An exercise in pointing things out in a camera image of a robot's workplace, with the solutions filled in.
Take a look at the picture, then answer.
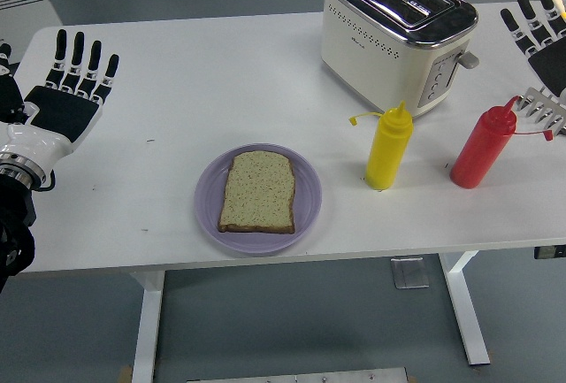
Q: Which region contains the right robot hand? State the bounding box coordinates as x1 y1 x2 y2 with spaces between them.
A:
499 0 566 99

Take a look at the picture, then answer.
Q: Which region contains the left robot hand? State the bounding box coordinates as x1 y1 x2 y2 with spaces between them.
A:
0 28 120 172

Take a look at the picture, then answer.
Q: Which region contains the cream and chrome toaster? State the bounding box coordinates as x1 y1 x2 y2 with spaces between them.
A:
321 0 481 120

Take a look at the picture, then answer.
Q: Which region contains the slice of bread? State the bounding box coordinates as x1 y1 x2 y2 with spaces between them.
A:
216 150 296 234

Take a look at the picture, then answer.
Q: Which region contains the purple round plate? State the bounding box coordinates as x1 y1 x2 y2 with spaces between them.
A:
194 142 323 256

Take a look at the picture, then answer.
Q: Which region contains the small metal floor plate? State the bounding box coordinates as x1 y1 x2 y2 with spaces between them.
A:
390 257 430 289

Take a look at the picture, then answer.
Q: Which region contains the metal toast rack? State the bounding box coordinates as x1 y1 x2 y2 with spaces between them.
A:
515 86 566 136

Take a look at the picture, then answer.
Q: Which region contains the white slatted heater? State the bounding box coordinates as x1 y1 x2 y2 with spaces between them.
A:
0 0 65 68

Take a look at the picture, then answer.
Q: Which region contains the red squeeze bottle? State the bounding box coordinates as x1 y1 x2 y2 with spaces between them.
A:
449 96 555 189

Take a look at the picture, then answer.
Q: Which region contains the yellow squeeze bottle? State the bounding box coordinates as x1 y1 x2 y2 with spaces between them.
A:
348 99 415 191

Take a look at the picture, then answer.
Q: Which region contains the black table control box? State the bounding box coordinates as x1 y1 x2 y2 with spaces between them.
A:
533 245 566 261

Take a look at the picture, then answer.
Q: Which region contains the white table leg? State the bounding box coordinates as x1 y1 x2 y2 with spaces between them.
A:
437 250 492 366
129 269 167 383

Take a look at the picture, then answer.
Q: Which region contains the long metal base plate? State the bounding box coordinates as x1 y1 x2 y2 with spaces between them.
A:
185 366 409 383

